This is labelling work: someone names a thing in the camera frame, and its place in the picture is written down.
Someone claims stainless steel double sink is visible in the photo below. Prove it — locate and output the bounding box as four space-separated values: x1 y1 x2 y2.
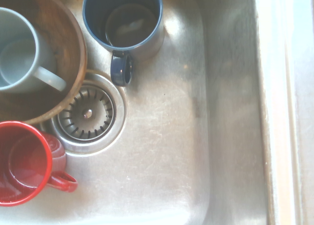
0 0 302 225

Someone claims dark blue mug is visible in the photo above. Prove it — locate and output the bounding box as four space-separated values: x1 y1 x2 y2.
82 0 165 87

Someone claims metal drain strainer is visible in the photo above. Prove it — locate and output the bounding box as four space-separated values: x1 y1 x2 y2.
39 72 128 157

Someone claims brown wooden bowl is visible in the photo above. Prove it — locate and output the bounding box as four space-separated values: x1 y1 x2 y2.
0 0 88 125

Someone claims red mug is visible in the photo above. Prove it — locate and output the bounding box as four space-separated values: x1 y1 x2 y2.
0 121 79 207

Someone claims grey ceramic mug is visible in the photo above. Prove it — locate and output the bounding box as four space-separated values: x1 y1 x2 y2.
0 7 67 93

